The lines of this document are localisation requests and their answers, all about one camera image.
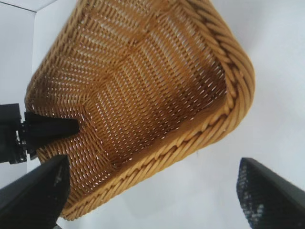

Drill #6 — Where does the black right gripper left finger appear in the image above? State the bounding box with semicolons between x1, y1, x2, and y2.
0;154;71;229

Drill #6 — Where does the woven wicker basket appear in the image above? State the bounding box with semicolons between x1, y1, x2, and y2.
25;0;256;221

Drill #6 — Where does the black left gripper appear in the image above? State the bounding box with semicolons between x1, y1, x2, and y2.
0;103;80;165

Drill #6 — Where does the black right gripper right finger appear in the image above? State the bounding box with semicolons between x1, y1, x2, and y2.
236;156;305;229

